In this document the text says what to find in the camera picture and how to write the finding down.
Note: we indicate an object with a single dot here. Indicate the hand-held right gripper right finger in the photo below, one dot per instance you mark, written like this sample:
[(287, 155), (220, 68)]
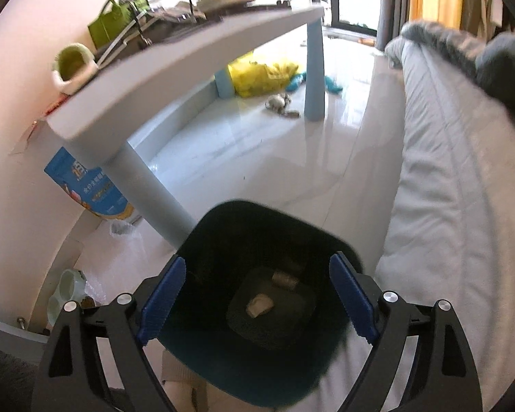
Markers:
[(354, 302)]

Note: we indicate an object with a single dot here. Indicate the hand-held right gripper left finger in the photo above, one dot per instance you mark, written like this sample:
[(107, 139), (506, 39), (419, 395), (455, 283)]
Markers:
[(165, 298)]

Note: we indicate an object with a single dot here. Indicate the dark teal trash bin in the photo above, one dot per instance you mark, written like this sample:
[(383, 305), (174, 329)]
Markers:
[(223, 240)]

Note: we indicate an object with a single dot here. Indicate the cardboard box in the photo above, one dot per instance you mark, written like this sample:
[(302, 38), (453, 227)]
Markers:
[(176, 373)]

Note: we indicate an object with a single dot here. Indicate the pale green pet bowl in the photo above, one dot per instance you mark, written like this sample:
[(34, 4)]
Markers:
[(68, 285)]

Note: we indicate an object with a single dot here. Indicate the blue printed food bag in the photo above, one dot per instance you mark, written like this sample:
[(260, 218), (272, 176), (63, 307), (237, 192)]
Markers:
[(81, 184)]

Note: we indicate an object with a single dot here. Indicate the dark grey rug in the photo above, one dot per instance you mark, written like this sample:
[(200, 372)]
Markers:
[(4, 377)]

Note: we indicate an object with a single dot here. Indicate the teal fabric toy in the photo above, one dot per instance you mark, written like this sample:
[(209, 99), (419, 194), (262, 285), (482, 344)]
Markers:
[(295, 81), (332, 85)]

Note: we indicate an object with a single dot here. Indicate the blue chair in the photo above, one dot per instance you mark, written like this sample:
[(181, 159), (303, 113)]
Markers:
[(176, 64)]

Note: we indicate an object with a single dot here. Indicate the yellow plastic bag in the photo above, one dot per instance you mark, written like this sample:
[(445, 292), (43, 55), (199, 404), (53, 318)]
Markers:
[(257, 75)]

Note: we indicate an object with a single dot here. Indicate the fluffy blue grey blanket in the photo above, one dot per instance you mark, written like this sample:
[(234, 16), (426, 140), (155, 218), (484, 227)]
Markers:
[(455, 47)]

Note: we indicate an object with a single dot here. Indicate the green felt bag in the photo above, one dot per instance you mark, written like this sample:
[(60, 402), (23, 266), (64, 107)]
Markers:
[(111, 23)]

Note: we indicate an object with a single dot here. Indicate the grey curtain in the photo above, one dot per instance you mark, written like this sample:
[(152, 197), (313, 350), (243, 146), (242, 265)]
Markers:
[(395, 0)]

